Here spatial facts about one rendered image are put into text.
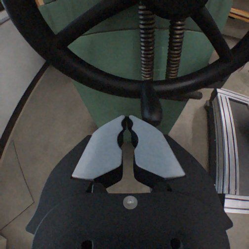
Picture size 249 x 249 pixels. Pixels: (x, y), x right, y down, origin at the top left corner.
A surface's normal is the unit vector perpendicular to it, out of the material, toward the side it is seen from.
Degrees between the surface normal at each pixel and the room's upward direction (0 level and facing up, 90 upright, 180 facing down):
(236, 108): 0
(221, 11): 90
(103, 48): 90
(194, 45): 90
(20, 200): 0
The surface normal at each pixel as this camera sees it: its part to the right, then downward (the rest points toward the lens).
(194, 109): -0.07, -0.49
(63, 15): 0.04, 0.87
